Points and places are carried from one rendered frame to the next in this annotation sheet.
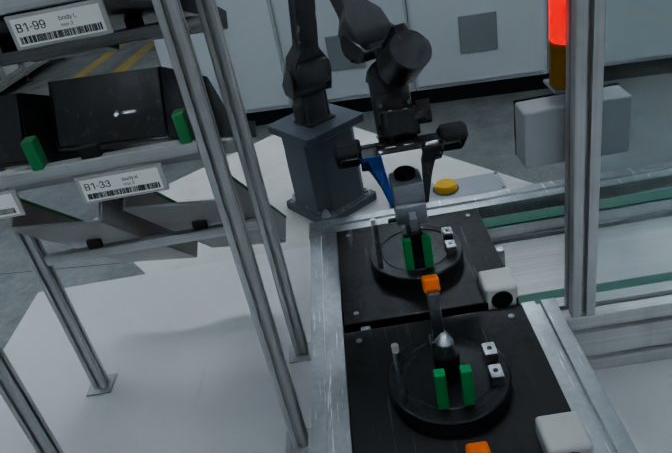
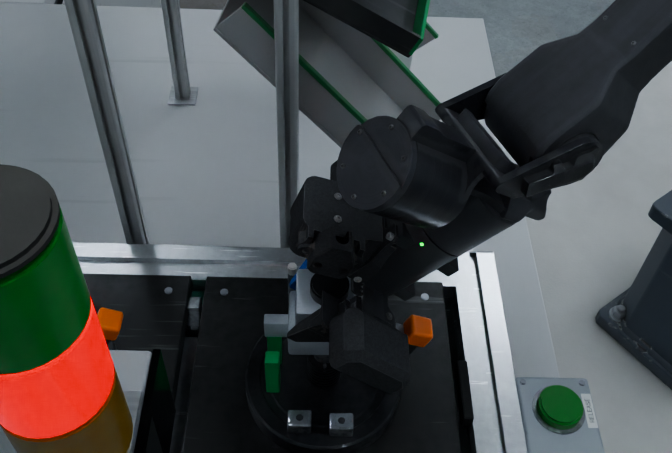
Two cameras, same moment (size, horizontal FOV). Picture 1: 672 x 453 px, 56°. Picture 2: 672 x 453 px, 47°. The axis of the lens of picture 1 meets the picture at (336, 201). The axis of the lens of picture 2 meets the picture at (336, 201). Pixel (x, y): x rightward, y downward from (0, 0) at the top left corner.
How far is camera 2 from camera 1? 0.87 m
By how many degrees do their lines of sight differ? 65
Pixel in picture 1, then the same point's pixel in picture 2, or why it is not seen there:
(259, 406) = (214, 236)
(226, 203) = not seen: outside the picture
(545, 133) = not seen: hidden behind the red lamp
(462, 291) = (218, 435)
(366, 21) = (541, 88)
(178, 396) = (258, 164)
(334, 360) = (157, 268)
